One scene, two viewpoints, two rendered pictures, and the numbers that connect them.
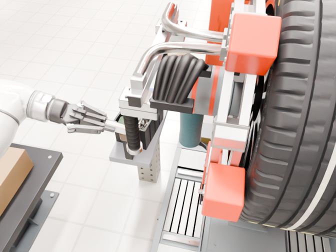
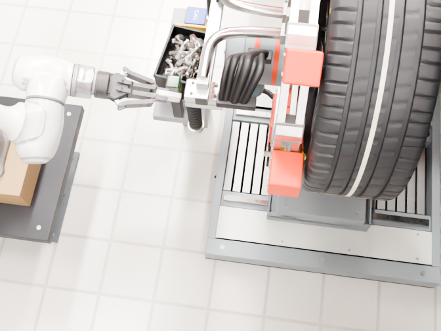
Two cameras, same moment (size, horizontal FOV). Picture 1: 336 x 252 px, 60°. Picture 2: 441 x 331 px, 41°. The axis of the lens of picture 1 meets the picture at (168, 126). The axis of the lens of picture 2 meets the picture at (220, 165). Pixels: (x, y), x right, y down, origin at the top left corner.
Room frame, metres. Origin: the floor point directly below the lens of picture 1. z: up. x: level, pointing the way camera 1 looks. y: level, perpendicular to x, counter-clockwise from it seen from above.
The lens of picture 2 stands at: (-0.20, 0.06, 2.16)
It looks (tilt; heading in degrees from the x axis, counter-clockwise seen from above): 68 degrees down; 358
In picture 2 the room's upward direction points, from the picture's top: 2 degrees counter-clockwise
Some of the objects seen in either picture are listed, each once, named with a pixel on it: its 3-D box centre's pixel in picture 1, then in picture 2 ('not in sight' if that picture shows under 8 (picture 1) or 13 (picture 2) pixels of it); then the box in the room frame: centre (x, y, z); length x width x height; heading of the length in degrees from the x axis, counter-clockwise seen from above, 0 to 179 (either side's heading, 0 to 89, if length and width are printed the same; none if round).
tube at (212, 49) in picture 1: (183, 50); (243, 48); (0.55, -0.03, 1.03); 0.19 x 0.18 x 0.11; 78
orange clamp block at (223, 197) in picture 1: (222, 191); (285, 173); (0.31, -0.11, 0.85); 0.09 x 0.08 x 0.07; 168
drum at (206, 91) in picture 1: (205, 89); (266, 57); (0.64, -0.10, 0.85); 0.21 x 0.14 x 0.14; 78
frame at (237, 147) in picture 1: (230, 93); (294, 60); (0.62, -0.17, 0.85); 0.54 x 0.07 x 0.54; 168
